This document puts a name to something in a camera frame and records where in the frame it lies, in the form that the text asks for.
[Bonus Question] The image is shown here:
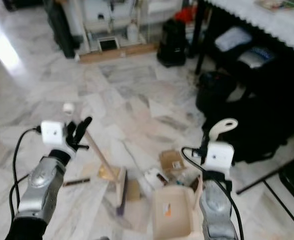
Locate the white plastic jug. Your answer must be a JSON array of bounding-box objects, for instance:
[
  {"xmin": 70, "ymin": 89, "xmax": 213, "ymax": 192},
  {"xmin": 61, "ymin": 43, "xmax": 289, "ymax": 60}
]
[{"xmin": 127, "ymin": 22, "xmax": 141, "ymax": 44}]

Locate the white shelf rack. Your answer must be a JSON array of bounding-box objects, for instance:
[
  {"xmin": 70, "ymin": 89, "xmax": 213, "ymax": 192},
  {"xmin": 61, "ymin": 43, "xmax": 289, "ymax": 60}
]
[{"xmin": 77, "ymin": 0, "xmax": 184, "ymax": 54}]

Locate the clear plastic bottle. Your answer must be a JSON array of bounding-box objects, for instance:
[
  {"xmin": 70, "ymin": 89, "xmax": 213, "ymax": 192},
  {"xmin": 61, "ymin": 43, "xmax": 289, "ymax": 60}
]
[{"xmin": 168, "ymin": 171, "xmax": 189, "ymax": 188}]

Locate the flat brown cardboard piece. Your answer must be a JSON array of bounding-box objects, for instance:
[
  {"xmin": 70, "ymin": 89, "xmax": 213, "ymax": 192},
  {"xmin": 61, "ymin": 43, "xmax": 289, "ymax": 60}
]
[{"xmin": 126, "ymin": 179, "xmax": 143, "ymax": 202}]

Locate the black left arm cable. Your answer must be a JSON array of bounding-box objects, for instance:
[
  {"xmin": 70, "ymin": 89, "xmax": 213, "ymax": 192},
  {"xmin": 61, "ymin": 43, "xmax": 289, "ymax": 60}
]
[{"xmin": 9, "ymin": 126, "xmax": 43, "ymax": 223}]

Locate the large black bag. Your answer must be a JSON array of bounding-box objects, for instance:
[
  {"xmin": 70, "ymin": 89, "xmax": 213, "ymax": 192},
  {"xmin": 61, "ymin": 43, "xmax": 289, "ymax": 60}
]
[{"xmin": 202, "ymin": 85, "xmax": 294, "ymax": 164}]

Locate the white packet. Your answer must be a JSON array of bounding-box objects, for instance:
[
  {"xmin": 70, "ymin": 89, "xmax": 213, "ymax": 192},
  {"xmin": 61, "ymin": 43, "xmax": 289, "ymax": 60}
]
[{"xmin": 144, "ymin": 167, "xmax": 168, "ymax": 190}]

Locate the long brown cardboard box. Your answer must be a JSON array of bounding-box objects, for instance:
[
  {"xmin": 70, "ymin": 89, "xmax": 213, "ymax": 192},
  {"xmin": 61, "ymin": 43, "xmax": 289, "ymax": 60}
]
[{"xmin": 78, "ymin": 42, "xmax": 161, "ymax": 64}]

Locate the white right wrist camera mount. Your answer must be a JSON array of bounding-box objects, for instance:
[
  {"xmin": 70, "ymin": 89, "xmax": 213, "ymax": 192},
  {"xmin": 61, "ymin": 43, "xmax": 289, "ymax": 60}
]
[{"xmin": 203, "ymin": 141, "xmax": 236, "ymax": 173}]

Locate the colourful book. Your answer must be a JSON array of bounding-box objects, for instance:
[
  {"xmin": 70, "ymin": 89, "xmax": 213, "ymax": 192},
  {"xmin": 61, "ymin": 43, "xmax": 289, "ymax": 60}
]
[{"xmin": 257, "ymin": 0, "xmax": 294, "ymax": 12}]

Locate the cream broom with dark bristles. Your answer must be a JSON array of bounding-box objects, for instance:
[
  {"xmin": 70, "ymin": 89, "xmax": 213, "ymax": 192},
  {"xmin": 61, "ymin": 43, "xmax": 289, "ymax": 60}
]
[{"xmin": 62, "ymin": 102, "xmax": 128, "ymax": 216}]

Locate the pale blue soft bag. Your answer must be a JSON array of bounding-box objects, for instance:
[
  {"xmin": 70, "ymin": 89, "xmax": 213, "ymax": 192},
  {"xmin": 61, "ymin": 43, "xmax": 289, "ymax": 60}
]
[{"xmin": 214, "ymin": 26, "xmax": 253, "ymax": 53}]

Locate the silver bag with blue logo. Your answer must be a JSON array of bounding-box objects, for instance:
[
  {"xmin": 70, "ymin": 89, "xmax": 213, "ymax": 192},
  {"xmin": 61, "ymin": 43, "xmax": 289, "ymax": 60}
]
[{"xmin": 237, "ymin": 46, "xmax": 276, "ymax": 69}]

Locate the cream long-handled dustpan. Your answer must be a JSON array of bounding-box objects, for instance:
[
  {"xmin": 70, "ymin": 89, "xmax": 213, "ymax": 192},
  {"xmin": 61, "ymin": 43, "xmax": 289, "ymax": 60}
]
[{"xmin": 152, "ymin": 118, "xmax": 239, "ymax": 240}]

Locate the black low cabinet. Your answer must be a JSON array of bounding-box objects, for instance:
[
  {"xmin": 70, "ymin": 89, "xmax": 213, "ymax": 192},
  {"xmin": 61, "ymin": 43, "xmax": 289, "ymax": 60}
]
[{"xmin": 2, "ymin": 0, "xmax": 46, "ymax": 12}]

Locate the thin brown stick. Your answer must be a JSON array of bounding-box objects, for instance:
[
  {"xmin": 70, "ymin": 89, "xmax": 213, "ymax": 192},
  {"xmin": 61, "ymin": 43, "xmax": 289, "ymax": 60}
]
[{"xmin": 62, "ymin": 176, "xmax": 91, "ymax": 187}]

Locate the table with white lace cloth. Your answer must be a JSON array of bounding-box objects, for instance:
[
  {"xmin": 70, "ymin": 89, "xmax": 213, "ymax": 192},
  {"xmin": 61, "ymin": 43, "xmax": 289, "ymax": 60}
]
[{"xmin": 192, "ymin": 0, "xmax": 294, "ymax": 58}]

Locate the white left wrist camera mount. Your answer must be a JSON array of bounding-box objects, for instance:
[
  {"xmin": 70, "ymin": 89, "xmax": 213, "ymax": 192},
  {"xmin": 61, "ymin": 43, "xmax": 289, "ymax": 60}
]
[{"xmin": 40, "ymin": 120, "xmax": 71, "ymax": 152}]

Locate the red bag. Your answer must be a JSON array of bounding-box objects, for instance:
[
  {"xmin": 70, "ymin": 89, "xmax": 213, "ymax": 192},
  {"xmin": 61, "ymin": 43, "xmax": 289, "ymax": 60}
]
[{"xmin": 174, "ymin": 6, "xmax": 198, "ymax": 23}]

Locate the white framed tablet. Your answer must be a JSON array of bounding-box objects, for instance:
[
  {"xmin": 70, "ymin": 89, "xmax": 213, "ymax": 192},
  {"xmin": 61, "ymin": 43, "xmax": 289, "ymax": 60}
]
[{"xmin": 98, "ymin": 36, "xmax": 121, "ymax": 52}]

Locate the tall black case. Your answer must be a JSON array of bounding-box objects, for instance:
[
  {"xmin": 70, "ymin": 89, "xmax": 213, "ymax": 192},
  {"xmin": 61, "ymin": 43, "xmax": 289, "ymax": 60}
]
[{"xmin": 43, "ymin": 0, "xmax": 78, "ymax": 59}]

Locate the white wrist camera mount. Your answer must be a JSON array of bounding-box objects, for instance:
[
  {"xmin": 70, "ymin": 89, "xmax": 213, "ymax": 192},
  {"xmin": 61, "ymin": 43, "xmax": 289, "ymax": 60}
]
[
  {"xmin": 203, "ymin": 141, "xmax": 236, "ymax": 173},
  {"xmin": 40, "ymin": 120, "xmax": 71, "ymax": 152}
]

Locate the black bucket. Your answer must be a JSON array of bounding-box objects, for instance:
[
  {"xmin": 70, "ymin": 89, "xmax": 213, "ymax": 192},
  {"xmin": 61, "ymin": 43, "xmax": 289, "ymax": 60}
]
[{"xmin": 196, "ymin": 71, "xmax": 238, "ymax": 114}]

